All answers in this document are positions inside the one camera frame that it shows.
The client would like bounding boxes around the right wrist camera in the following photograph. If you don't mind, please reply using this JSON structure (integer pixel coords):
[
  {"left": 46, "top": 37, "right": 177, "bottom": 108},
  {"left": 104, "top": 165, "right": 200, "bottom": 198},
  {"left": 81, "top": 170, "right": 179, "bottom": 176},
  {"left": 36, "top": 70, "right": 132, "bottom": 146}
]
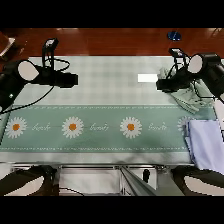
[{"left": 167, "top": 47, "right": 188, "bottom": 69}]

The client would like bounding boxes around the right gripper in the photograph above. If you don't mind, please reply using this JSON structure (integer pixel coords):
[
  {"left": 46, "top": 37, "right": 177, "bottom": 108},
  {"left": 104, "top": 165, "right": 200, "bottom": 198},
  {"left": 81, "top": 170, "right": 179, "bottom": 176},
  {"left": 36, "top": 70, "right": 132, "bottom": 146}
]
[{"left": 155, "top": 73, "right": 192, "bottom": 94}]

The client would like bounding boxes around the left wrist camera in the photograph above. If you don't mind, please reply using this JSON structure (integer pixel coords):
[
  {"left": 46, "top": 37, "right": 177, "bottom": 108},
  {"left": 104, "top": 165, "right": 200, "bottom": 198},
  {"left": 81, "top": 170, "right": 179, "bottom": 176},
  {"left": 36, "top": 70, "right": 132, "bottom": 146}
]
[{"left": 41, "top": 37, "right": 60, "bottom": 68}]

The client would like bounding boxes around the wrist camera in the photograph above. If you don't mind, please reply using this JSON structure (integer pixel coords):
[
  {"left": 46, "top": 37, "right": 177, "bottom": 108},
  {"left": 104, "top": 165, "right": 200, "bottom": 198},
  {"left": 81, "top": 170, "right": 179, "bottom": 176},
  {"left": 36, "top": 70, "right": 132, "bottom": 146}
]
[
  {"left": 41, "top": 37, "right": 60, "bottom": 68},
  {"left": 167, "top": 47, "right": 188, "bottom": 69}
]

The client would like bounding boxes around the blue round object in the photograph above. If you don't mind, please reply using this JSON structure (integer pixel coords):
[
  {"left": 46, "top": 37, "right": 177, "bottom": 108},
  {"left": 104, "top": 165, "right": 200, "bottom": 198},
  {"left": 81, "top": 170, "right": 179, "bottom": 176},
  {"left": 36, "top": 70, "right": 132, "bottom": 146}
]
[{"left": 167, "top": 30, "right": 183, "bottom": 42}]

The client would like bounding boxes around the silver frame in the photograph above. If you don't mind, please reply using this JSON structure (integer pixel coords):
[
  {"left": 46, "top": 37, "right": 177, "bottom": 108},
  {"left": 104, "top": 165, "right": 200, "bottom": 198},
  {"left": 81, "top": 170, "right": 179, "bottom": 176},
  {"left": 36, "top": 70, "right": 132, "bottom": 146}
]
[{"left": 0, "top": 161, "right": 224, "bottom": 197}]

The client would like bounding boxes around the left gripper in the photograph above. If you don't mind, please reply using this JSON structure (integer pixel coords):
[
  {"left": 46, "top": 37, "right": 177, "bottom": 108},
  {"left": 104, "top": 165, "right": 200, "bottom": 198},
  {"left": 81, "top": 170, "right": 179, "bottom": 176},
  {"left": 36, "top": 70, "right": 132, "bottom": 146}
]
[{"left": 53, "top": 71, "right": 80, "bottom": 89}]

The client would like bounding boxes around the light blue garment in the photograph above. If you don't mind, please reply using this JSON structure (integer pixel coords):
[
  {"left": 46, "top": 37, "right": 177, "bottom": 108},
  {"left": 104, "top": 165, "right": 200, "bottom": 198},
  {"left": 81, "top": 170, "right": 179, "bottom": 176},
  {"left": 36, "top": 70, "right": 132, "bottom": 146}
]
[{"left": 184, "top": 119, "right": 224, "bottom": 176}]

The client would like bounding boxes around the pale green shirt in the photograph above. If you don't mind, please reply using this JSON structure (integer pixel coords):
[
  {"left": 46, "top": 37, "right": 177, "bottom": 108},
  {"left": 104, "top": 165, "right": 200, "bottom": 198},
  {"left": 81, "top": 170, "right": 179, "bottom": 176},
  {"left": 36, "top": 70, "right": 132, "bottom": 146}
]
[{"left": 157, "top": 66, "right": 218, "bottom": 115}]

